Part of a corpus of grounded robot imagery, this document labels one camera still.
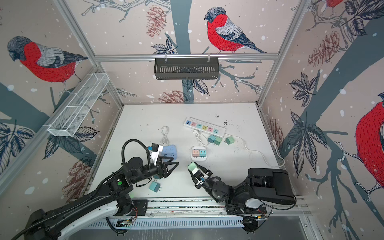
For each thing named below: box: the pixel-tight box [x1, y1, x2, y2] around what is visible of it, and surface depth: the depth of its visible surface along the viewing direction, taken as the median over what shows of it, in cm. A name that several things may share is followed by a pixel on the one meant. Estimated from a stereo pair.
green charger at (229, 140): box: [224, 136, 235, 145], surface depth 99 cm
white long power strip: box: [183, 116, 227, 138], surface depth 106 cm
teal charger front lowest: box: [149, 181, 162, 193], surface depth 81 cm
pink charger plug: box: [192, 150, 199, 158], surface depth 87 cm
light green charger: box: [213, 136, 222, 146], surface depth 99 cm
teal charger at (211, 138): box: [207, 135, 216, 144], surface depth 100 cm
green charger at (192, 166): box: [187, 162, 198, 171], surface depth 74 cm
